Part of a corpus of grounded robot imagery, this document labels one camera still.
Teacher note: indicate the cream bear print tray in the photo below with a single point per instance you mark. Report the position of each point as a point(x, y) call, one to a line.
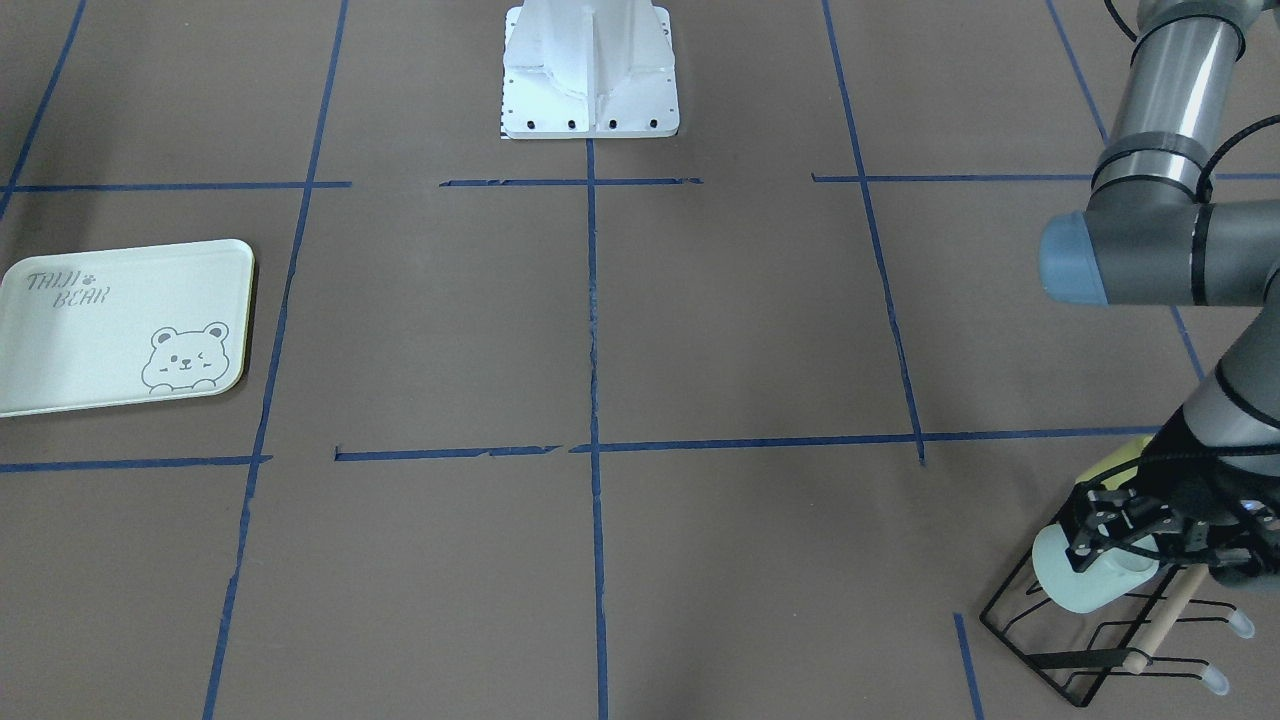
point(124, 326)

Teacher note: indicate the yellow plastic cup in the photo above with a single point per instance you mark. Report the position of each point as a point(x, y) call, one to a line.
point(1117, 466)

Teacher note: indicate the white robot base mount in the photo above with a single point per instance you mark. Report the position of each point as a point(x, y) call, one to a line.
point(588, 69)

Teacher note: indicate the black wire cup rack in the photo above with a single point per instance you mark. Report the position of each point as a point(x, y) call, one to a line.
point(1132, 637)

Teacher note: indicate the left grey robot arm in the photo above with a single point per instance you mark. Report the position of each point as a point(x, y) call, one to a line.
point(1154, 234)

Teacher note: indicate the pale green plastic cup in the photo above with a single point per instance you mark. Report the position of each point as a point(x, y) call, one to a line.
point(1080, 593)

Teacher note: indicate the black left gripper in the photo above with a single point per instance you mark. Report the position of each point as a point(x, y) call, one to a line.
point(1192, 487)

